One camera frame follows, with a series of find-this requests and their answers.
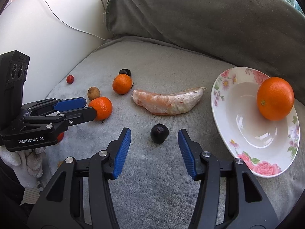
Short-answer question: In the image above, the brown kiwi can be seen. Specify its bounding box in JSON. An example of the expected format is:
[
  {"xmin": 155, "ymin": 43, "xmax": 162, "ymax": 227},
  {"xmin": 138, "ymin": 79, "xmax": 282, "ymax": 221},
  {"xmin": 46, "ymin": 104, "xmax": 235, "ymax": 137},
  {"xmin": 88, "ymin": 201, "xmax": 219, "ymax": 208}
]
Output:
[{"xmin": 87, "ymin": 87, "xmax": 101, "ymax": 101}]

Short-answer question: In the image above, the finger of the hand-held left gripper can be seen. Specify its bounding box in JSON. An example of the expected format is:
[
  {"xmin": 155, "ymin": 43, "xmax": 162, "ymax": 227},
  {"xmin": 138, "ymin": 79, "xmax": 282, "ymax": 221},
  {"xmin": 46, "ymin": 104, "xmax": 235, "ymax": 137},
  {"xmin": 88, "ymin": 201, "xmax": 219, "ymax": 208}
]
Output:
[
  {"xmin": 31, "ymin": 106, "xmax": 97, "ymax": 127},
  {"xmin": 22, "ymin": 97, "xmax": 87, "ymax": 112}
]

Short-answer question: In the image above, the person's left forearm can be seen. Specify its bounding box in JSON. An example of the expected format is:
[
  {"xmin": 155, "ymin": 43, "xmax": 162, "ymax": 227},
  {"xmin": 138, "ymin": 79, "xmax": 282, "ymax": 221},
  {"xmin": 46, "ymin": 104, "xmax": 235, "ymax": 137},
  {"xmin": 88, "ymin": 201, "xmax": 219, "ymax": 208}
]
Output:
[{"xmin": 0, "ymin": 159, "xmax": 43, "ymax": 229}]

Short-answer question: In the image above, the white floral plate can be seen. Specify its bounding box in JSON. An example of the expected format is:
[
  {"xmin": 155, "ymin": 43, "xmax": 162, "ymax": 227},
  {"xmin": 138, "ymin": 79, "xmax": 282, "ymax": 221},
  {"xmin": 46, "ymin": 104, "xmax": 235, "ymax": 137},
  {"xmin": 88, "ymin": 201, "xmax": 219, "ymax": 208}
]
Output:
[{"xmin": 211, "ymin": 67, "xmax": 301, "ymax": 178}]

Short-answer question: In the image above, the peeled pomelo segment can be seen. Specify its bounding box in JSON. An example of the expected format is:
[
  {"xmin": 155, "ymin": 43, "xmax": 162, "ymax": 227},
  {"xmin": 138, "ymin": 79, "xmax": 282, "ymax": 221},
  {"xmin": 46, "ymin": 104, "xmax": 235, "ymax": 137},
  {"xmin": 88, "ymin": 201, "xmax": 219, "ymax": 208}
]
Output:
[{"xmin": 131, "ymin": 86, "xmax": 207, "ymax": 115}]

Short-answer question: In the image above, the grey cushion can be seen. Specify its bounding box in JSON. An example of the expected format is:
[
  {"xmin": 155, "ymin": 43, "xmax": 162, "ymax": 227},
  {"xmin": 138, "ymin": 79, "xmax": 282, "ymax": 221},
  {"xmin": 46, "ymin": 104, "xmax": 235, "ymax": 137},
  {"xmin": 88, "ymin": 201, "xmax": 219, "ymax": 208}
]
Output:
[{"xmin": 105, "ymin": 0, "xmax": 305, "ymax": 86}]

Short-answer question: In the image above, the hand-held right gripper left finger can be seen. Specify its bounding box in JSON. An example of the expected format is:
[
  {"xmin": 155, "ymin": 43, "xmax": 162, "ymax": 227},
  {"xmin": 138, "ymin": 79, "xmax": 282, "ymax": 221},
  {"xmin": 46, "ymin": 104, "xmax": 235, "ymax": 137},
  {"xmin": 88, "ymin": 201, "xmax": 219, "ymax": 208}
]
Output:
[{"xmin": 28, "ymin": 127, "xmax": 132, "ymax": 229}]

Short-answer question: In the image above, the thin white cable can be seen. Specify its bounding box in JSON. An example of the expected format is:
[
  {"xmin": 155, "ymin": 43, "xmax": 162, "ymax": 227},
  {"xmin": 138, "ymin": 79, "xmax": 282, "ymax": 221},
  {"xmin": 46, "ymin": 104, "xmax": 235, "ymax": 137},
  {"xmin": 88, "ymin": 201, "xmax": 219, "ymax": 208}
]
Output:
[{"xmin": 35, "ymin": 0, "xmax": 106, "ymax": 40}]

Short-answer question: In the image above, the light grey fleece blanket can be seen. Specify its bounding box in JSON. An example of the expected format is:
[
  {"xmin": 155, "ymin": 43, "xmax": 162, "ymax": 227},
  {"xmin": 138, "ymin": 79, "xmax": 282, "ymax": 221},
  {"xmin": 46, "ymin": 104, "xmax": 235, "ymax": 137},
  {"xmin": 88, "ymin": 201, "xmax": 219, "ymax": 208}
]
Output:
[{"xmin": 42, "ymin": 38, "xmax": 305, "ymax": 229}]

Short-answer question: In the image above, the large orange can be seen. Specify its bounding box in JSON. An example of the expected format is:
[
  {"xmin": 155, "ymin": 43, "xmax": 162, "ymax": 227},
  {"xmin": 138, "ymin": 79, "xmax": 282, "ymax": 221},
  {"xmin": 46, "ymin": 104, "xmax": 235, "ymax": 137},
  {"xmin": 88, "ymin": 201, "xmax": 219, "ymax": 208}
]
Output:
[{"xmin": 257, "ymin": 77, "xmax": 295, "ymax": 121}]

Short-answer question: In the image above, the person's left hand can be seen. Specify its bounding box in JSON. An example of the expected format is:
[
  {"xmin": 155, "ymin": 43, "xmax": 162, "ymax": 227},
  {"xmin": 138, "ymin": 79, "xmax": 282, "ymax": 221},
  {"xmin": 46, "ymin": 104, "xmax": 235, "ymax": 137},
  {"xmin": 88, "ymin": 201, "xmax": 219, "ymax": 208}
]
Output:
[{"xmin": 0, "ymin": 145, "xmax": 47, "ymax": 188}]

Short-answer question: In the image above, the small mandarin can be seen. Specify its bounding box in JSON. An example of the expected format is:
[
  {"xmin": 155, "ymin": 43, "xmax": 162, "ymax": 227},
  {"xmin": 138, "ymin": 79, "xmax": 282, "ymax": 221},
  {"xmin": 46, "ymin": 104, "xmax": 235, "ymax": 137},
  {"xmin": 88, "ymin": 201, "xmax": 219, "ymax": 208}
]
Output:
[
  {"xmin": 112, "ymin": 74, "xmax": 133, "ymax": 95},
  {"xmin": 88, "ymin": 97, "xmax": 113, "ymax": 121}
]

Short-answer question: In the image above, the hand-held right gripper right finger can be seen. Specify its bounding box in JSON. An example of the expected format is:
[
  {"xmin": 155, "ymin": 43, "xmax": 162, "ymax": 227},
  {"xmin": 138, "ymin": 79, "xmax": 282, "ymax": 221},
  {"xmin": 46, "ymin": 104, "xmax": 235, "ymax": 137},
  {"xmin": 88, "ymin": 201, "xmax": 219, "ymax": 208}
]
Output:
[{"xmin": 177, "ymin": 129, "xmax": 279, "ymax": 229}]

